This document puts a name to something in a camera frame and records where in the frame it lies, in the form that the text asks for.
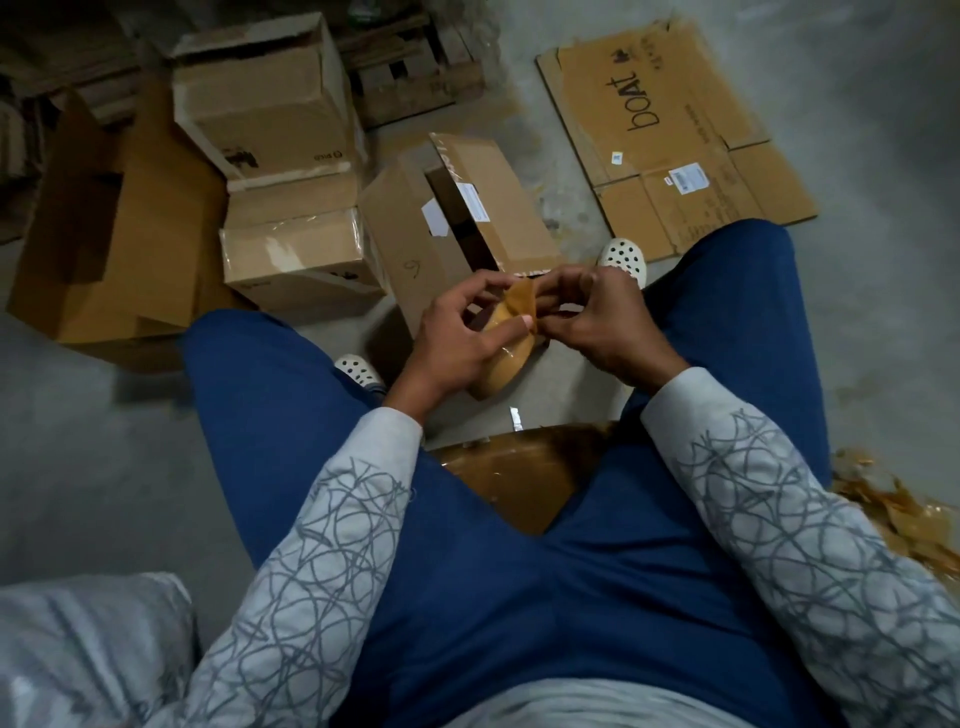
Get cardboard box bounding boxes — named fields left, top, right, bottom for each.
left=168, top=10, right=371, bottom=191

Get large black-label cardboard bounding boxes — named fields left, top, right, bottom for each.
left=4, top=75, right=251, bottom=375

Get white woven sack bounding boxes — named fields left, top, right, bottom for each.
left=0, top=570, right=201, bottom=728

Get brown packing tape roll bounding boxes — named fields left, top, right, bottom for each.
left=468, top=276, right=545, bottom=401

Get person's white clog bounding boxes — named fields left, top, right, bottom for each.
left=598, top=235, right=651, bottom=291
left=333, top=351, right=390, bottom=398

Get person's right white clog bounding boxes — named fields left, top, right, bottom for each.
left=598, top=235, right=651, bottom=291

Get brown cardboard sheet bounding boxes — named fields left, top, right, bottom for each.
left=535, top=16, right=822, bottom=266

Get person's right forearm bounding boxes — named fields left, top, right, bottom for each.
left=639, top=366, right=960, bottom=728

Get person's left white clog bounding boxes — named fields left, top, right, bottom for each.
left=333, top=351, right=390, bottom=398

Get small cardboard box being taped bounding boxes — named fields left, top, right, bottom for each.
left=219, top=163, right=389, bottom=318
left=355, top=130, right=566, bottom=345

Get person's right hand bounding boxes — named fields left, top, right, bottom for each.
left=531, top=264, right=695, bottom=396

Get person's grey shirt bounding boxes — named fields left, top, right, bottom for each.
left=441, top=676, right=761, bottom=728

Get crumpled brown tape scraps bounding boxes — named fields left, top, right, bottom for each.
left=828, top=445, right=960, bottom=596

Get person's left forearm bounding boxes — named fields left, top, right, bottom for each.
left=150, top=405, right=426, bottom=728

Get person's blue trousers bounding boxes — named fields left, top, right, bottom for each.
left=178, top=217, right=834, bottom=728

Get person's left hand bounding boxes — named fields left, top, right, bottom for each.
left=381, top=268, right=536, bottom=426

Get wooden pallet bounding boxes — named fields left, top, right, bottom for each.
left=0, top=12, right=491, bottom=242

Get brown plastic-wrapped stool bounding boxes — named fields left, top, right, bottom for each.
left=430, top=421, right=618, bottom=540

